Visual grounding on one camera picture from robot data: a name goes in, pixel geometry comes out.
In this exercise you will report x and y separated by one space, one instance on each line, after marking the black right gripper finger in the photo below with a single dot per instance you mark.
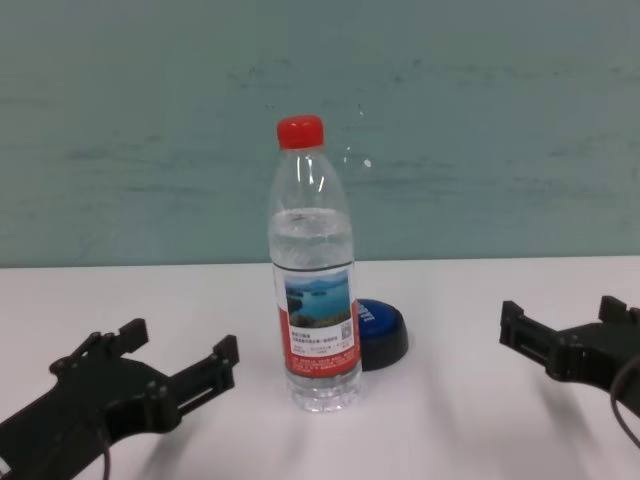
617 312
527 335

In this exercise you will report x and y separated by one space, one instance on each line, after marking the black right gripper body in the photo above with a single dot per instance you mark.
595 355

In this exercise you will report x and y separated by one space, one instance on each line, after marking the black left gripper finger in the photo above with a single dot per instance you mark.
205 380
100 347

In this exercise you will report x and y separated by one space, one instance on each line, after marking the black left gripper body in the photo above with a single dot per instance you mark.
110 400

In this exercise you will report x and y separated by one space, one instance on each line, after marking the clear water bottle red cap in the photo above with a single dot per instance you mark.
315 280

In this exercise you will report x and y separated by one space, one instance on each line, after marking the blue round lid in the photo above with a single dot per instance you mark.
382 330

